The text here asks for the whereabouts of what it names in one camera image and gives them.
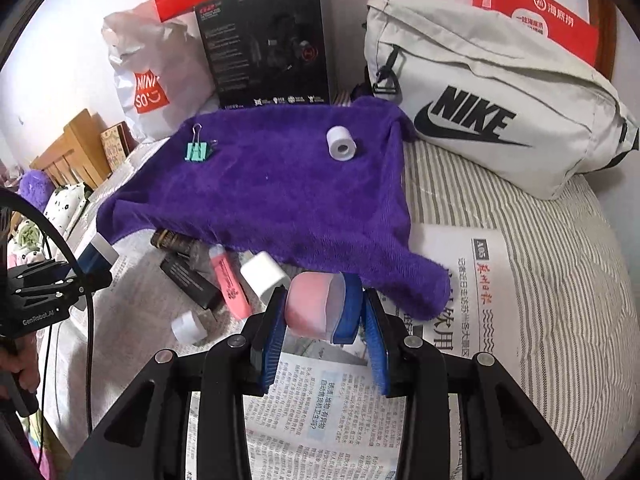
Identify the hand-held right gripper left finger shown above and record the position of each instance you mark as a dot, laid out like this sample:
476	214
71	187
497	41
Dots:
267	347

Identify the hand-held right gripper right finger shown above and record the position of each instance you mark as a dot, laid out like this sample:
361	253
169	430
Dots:
376	347

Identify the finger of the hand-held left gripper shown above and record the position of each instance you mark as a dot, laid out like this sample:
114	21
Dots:
65	292
45	269

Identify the blue and white bottle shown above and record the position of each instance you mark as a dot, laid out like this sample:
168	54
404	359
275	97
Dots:
97	260

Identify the clear plastic cap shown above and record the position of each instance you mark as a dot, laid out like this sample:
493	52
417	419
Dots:
335	310

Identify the pink egg-shaped lip balm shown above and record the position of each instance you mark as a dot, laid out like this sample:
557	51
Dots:
305	305

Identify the pink lip gloss tube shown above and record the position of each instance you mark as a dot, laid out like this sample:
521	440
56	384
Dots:
231	285

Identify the white charger plug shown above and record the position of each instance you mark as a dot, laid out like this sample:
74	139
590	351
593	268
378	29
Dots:
262	272

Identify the white usb night light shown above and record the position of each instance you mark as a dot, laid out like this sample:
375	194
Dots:
189	327

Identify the long black box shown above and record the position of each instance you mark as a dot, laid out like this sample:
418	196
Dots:
192	282

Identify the black gold tube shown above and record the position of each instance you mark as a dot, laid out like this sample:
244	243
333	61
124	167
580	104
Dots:
175	244

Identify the person's left hand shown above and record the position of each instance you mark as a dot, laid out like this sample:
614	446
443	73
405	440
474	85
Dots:
22	365

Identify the floral cloth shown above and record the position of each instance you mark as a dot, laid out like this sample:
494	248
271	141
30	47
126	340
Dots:
27	240

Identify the white patterned pillow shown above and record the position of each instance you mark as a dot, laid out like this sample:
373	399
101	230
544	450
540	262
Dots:
65	205

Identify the newspaper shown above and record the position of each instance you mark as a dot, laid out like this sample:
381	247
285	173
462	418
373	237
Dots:
320	410

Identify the purple plush toy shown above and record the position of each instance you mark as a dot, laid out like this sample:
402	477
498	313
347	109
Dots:
32	185

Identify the wooden headboard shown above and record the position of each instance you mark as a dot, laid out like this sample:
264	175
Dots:
82	140

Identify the pink cloth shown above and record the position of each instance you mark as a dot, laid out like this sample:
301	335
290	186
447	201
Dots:
42	455

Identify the small wooden sign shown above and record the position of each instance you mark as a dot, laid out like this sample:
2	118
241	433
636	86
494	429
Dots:
112	145

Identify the purple towel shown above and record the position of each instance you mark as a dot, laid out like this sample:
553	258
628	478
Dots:
280	200

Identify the green binder clip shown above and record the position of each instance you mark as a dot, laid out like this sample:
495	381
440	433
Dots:
195	152

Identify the white cylindrical cap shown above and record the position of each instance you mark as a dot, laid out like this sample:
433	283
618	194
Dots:
336	140

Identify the white plastic bag red label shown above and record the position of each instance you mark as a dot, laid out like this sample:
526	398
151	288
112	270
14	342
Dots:
175	60

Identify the black headset box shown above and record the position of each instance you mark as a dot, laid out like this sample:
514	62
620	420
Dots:
240	60

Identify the white sling bag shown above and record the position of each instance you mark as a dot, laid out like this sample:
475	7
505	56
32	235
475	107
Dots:
475	60

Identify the red white box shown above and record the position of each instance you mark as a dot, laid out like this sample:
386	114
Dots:
565	30

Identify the brown wooden post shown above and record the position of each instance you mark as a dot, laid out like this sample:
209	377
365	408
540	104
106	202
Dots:
602	30

